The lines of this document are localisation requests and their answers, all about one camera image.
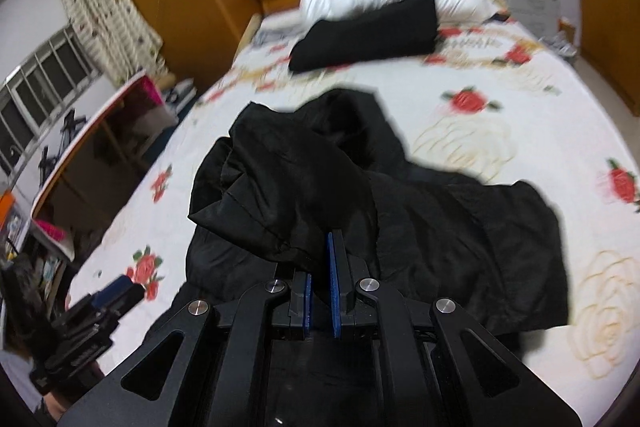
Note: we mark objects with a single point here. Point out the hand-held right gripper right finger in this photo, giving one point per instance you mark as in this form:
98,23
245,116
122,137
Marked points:
334,292

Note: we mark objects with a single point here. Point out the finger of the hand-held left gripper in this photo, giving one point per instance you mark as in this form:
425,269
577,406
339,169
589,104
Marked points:
122,291

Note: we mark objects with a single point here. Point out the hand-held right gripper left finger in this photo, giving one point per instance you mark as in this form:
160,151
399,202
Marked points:
301,302

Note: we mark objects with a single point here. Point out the black quilted jacket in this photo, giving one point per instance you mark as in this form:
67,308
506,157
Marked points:
440,247

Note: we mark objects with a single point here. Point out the person's left forearm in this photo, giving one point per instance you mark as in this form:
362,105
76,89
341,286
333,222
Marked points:
54,408

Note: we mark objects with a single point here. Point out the cluttered shelf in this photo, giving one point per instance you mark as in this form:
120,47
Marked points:
35,257

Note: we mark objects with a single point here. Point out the black stand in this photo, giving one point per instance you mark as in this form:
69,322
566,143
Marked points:
67,132

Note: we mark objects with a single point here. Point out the window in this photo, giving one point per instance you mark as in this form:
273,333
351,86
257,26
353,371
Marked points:
45,82

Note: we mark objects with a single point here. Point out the black pillow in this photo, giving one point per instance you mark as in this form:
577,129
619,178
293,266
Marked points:
370,32

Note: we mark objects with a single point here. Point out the bed with floral sheet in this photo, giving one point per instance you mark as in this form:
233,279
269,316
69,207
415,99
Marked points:
500,72

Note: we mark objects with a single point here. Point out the patterned curtain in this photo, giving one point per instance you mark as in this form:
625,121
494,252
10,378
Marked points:
107,7

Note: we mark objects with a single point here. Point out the dark phone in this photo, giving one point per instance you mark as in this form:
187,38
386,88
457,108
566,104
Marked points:
498,16

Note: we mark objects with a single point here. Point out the grey nightstand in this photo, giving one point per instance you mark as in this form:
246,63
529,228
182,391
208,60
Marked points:
532,7

